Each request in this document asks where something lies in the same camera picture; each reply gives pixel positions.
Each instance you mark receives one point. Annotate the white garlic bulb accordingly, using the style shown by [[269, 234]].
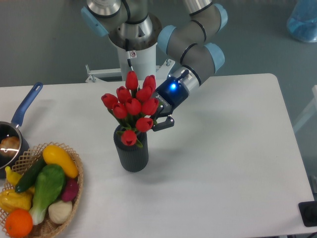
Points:
[[60, 211]]

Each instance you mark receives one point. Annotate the yellow squash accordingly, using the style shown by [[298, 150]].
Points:
[[53, 154]]

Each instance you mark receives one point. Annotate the brown bread roll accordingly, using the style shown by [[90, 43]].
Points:
[[9, 146]]

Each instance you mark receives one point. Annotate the purple red onion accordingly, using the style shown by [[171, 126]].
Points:
[[70, 191]]

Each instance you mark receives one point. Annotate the green cucumber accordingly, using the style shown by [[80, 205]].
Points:
[[30, 176]]

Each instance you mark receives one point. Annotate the blue plastic bag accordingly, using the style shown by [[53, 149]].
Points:
[[302, 23]]

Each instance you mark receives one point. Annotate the red tulip bouquet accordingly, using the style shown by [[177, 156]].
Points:
[[132, 107]]

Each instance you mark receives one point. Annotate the yellow bell pepper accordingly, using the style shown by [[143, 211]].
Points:
[[10, 200]]

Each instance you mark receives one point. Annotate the yellow banana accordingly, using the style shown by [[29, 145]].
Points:
[[12, 179]]

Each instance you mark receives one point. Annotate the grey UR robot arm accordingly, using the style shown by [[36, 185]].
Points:
[[183, 57]]

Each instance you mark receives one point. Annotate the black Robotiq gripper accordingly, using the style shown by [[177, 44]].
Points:
[[171, 93]]

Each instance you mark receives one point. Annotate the green bok choy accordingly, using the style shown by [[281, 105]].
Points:
[[48, 186]]

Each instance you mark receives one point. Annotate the orange fruit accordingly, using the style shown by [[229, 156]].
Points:
[[19, 223]]

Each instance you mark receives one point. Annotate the dark grey ribbed vase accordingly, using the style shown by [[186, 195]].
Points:
[[132, 158]]

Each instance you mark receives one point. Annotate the woven wicker basket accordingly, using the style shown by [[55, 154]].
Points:
[[49, 229]]

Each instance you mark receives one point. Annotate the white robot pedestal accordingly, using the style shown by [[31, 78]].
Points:
[[143, 62]]

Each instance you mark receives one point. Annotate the blue handled saucepan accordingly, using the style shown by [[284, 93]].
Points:
[[9, 129]]

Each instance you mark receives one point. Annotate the black device at edge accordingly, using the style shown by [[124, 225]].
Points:
[[308, 212]]

